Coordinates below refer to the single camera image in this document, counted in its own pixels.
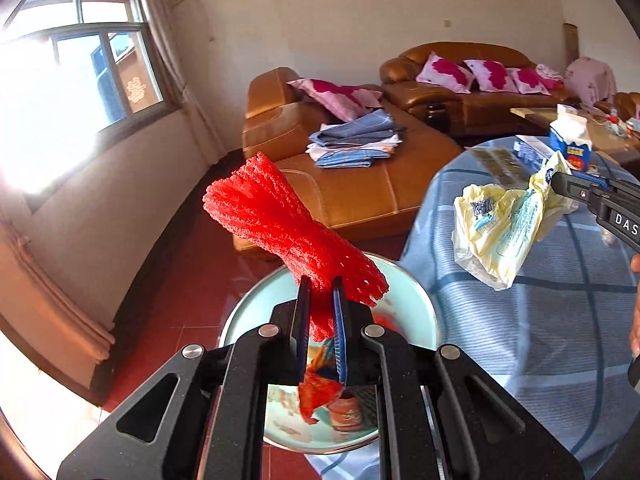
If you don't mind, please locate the rolled bamboo mat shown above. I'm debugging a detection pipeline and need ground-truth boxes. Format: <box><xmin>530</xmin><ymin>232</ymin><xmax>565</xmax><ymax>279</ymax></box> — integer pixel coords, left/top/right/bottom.
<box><xmin>563</xmin><ymin>22</ymin><xmax>580</xmax><ymax>61</ymax></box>

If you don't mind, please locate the brown leather chaise sofa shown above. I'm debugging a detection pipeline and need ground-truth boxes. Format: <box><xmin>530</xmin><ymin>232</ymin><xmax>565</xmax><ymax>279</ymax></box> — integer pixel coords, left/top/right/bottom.
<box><xmin>232</xmin><ymin>67</ymin><xmax>466</xmax><ymax>261</ymax></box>

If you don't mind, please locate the wooden coffee table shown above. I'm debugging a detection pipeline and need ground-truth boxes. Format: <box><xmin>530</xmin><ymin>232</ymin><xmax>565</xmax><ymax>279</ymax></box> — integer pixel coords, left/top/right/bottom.
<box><xmin>510</xmin><ymin>105</ymin><xmax>640</xmax><ymax>166</ymax></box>

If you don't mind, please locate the person's right hand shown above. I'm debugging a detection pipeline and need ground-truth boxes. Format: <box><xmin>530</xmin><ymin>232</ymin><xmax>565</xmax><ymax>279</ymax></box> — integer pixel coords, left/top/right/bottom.
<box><xmin>627</xmin><ymin>254</ymin><xmax>640</xmax><ymax>356</ymax></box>

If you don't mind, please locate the pale blue trash bin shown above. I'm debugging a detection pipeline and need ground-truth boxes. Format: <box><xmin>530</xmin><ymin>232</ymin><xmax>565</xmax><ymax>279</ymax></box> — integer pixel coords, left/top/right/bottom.
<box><xmin>218</xmin><ymin>254</ymin><xmax>443</xmax><ymax>456</ymax></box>

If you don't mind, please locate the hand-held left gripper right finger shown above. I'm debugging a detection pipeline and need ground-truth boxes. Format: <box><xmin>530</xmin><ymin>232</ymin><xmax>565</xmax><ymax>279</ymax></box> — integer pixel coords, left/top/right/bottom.
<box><xmin>331</xmin><ymin>276</ymin><xmax>585</xmax><ymax>480</ymax></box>

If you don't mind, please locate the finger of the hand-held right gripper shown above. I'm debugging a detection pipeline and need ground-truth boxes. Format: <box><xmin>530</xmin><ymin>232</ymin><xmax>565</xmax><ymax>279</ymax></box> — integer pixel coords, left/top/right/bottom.
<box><xmin>549</xmin><ymin>170</ymin><xmax>640</xmax><ymax>252</ymax></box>
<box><xmin>575</xmin><ymin>171</ymin><xmax>640</xmax><ymax>206</ymax></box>

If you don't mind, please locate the blue tissue pack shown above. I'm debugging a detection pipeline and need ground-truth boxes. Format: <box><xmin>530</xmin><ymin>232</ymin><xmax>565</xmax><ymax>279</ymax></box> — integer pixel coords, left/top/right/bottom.
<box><xmin>547</xmin><ymin>112</ymin><xmax>593</xmax><ymax>171</ymax></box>

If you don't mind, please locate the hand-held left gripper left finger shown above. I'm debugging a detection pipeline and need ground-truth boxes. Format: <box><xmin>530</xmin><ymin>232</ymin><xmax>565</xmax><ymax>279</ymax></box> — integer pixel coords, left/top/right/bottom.
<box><xmin>56</xmin><ymin>275</ymin><xmax>313</xmax><ymax>480</ymax></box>

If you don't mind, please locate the blue plaid tablecloth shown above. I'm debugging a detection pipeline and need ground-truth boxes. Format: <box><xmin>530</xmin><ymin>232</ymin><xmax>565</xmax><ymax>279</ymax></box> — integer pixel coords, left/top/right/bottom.
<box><xmin>305</xmin><ymin>136</ymin><xmax>640</xmax><ymax>480</ymax></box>

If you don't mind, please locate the beige window curtain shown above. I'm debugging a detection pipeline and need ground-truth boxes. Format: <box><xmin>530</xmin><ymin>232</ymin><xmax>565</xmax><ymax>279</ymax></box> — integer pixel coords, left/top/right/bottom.
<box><xmin>137</xmin><ymin>0</ymin><xmax>226</xmax><ymax>161</ymax></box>
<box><xmin>0</xmin><ymin>220</ymin><xmax>117</xmax><ymax>366</ymax></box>

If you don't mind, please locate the pink floral cloth cover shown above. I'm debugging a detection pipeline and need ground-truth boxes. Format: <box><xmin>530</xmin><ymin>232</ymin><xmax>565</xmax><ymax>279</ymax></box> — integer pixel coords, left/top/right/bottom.
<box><xmin>565</xmin><ymin>57</ymin><xmax>618</xmax><ymax>106</ymax></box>

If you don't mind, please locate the window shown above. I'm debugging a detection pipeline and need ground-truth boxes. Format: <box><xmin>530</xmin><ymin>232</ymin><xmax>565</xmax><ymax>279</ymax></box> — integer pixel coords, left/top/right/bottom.
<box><xmin>0</xmin><ymin>0</ymin><xmax>181</xmax><ymax>196</ymax></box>

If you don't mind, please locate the rolled pink blanket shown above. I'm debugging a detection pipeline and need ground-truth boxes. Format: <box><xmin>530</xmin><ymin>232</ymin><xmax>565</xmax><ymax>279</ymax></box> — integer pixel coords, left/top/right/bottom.
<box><xmin>536</xmin><ymin>63</ymin><xmax>565</xmax><ymax>90</ymax></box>

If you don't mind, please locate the red foam net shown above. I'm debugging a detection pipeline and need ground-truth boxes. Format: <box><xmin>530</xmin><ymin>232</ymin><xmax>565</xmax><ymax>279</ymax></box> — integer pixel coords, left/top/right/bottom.
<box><xmin>202</xmin><ymin>152</ymin><xmax>390</xmax><ymax>341</ymax></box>

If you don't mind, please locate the pink floral pillow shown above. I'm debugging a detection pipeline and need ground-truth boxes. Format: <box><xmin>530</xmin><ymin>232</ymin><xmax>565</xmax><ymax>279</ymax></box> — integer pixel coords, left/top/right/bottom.
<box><xmin>286</xmin><ymin>78</ymin><xmax>383</xmax><ymax>123</ymax></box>
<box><xmin>464</xmin><ymin>59</ymin><xmax>516</xmax><ymax>92</ymax></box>
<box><xmin>506</xmin><ymin>67</ymin><xmax>551</xmax><ymax>95</ymax></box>
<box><xmin>416</xmin><ymin>51</ymin><xmax>475</xmax><ymax>93</ymax></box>

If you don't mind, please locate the dark patterned flat packet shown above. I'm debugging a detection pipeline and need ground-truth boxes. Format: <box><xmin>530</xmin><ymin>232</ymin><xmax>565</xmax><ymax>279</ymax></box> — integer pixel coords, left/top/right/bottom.
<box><xmin>470</xmin><ymin>147</ymin><xmax>533</xmax><ymax>186</ymax></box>

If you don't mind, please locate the brown leather armchair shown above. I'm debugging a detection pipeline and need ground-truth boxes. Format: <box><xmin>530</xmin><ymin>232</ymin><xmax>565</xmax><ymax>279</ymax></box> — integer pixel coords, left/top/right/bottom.
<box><xmin>595</xmin><ymin>92</ymin><xmax>640</xmax><ymax>118</ymax></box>

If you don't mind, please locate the white cardboard box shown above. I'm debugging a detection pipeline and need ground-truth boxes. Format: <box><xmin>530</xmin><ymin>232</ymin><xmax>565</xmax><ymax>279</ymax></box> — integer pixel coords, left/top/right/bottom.
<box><xmin>512</xmin><ymin>135</ymin><xmax>556</xmax><ymax>173</ymax></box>

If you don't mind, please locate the reddish brown snack wrapper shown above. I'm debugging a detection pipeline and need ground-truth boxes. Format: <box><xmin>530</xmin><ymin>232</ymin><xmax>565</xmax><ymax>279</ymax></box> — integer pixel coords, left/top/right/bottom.
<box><xmin>327</xmin><ymin>392</ymin><xmax>364</xmax><ymax>432</ymax></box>

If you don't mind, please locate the folded blue plaid bedding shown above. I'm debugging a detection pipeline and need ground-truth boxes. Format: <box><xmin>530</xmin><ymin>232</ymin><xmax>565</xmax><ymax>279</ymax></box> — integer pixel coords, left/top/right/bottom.
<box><xmin>306</xmin><ymin>109</ymin><xmax>406</xmax><ymax>168</ymax></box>

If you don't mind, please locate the pale yellow plastic bag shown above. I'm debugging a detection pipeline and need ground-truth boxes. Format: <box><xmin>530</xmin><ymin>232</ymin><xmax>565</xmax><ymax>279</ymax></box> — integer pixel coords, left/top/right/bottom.
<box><xmin>452</xmin><ymin>151</ymin><xmax>576</xmax><ymax>292</ymax></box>

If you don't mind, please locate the red plastic bag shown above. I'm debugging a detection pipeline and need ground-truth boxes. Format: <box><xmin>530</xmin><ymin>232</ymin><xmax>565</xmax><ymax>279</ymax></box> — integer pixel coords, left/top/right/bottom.
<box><xmin>297</xmin><ymin>310</ymin><xmax>401</xmax><ymax>425</ymax></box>

